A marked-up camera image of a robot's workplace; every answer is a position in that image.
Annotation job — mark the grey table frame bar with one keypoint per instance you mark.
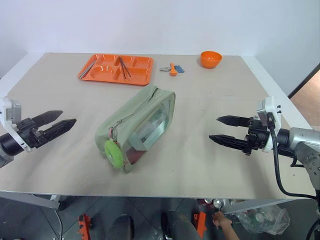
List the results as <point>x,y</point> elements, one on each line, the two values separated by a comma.
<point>32,199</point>
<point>257,206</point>

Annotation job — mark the red drink can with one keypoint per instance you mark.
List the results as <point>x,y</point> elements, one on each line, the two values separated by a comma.
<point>206,203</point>

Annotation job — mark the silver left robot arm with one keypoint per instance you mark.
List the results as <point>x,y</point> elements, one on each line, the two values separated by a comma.
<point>10,145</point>

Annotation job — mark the dark chopstick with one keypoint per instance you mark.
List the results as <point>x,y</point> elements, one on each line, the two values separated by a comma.
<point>123,68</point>
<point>126,67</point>

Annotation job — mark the person's bare hand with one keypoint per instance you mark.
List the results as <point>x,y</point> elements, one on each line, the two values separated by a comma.
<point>221,220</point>

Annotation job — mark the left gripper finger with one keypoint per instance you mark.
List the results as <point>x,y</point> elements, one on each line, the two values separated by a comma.
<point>61,126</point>
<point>48,116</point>

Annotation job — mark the orange black bracket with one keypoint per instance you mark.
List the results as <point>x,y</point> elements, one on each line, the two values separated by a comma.
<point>84,226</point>
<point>200,223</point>

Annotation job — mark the green fluffy round charm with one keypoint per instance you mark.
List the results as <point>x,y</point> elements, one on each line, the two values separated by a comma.
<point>113,153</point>

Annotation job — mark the orange compartment tray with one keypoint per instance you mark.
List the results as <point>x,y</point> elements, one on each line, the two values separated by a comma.
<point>140,75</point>

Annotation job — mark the green zip pouch bag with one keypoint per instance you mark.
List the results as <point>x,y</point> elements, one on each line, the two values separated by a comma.
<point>130,110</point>

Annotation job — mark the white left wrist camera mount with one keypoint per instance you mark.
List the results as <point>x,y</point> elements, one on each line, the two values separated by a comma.
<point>13,112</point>

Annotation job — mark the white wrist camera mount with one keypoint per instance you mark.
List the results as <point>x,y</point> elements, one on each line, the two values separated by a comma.
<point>271,105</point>
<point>13,112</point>

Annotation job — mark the clear plastic bag of cans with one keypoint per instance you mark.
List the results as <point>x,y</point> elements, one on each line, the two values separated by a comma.
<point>265,220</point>

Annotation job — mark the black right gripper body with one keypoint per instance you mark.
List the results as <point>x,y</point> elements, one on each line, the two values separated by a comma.
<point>258,136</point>

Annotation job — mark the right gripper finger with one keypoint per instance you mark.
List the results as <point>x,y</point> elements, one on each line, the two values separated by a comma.
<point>228,142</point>
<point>235,120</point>

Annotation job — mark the dark rounded shape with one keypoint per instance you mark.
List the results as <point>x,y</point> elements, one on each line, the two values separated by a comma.
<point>180,226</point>

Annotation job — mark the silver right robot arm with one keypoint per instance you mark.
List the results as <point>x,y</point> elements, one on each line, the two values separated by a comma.
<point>302,140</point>

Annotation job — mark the person's forearm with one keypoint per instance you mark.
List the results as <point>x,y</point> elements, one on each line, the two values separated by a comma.
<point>231,232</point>

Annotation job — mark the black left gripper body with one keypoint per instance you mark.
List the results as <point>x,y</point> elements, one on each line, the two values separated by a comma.
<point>30,136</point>

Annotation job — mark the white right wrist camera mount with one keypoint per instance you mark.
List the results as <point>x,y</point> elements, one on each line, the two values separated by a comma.
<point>271,105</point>

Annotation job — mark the grey chopstick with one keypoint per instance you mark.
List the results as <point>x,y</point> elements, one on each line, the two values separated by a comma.
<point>86,70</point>

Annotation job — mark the silver drink can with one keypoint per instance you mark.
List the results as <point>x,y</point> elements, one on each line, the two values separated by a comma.
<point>217,203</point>

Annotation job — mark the orange bowl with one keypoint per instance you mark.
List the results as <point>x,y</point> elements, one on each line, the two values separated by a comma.
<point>211,60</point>

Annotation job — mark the blue key tag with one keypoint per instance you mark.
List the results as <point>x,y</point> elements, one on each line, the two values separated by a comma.
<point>180,68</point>

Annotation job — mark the silver key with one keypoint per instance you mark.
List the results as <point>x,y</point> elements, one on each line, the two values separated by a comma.
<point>164,68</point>

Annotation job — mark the orange and blue utensils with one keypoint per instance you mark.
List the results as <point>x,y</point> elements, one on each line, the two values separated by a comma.
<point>172,70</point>

